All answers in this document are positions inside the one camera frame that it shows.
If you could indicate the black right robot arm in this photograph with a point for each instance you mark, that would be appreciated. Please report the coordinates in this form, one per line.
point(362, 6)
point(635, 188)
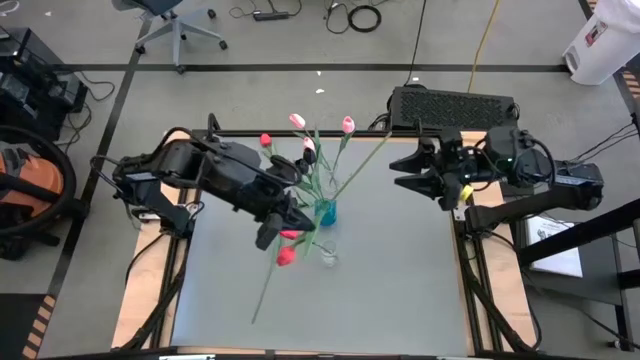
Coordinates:
point(550, 180)

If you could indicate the white trash bin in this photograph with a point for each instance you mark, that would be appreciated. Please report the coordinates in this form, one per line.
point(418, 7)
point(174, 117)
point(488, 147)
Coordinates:
point(605, 45)

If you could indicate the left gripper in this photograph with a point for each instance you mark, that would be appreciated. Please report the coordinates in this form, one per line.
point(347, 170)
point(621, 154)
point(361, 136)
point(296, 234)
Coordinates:
point(250, 180)

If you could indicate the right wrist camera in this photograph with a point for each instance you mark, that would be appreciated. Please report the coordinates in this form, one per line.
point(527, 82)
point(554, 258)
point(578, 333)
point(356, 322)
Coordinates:
point(450, 197)

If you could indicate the clear glass vase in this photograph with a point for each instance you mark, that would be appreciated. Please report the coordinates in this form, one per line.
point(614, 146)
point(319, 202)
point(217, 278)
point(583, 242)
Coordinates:
point(328, 255)
point(331, 181)

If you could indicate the black equipment case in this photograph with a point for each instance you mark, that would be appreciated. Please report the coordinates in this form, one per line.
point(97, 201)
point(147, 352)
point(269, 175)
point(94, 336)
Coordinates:
point(30, 85)

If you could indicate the blue glass vase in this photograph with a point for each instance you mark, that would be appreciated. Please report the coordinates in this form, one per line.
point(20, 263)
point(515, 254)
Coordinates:
point(330, 217)

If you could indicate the silver aluminium extrusion bar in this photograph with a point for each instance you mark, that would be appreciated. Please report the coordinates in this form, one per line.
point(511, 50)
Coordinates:
point(187, 357)

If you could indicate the black metal stand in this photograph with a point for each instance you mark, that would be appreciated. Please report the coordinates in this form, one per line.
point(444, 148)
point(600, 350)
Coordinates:
point(580, 235)

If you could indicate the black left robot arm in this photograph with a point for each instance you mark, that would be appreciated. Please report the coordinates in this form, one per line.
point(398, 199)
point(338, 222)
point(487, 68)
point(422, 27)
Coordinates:
point(175, 160)

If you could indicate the black power strip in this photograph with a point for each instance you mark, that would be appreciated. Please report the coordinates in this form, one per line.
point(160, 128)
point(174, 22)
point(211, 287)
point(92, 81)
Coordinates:
point(270, 16)

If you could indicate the pink artificial tulip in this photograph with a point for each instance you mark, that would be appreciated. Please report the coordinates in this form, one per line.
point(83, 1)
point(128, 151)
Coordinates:
point(309, 144)
point(297, 120)
point(348, 124)

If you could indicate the orange shop vacuum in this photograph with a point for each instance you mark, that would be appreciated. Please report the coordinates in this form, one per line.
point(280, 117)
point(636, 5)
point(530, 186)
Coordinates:
point(35, 175)

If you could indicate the white paper booklet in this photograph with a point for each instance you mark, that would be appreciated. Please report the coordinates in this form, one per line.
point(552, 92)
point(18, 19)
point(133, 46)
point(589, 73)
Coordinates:
point(555, 250)

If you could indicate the black computer tower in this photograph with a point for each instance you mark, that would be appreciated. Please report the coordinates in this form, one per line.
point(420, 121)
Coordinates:
point(450, 110)

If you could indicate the grey office chair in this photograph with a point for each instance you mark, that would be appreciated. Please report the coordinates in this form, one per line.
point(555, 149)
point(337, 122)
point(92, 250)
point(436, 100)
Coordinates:
point(177, 30)

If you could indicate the wooden side board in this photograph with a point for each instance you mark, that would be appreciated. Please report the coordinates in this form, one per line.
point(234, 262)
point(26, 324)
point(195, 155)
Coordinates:
point(515, 300)
point(145, 300)

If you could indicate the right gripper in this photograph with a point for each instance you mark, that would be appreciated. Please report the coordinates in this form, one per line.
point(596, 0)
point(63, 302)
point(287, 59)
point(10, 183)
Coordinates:
point(460, 157)

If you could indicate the black table frame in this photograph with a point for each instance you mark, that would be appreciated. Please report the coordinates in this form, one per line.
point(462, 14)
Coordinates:
point(240, 133)

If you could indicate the white metal bracket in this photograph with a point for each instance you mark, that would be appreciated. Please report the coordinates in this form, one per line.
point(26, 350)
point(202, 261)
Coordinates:
point(459, 214)

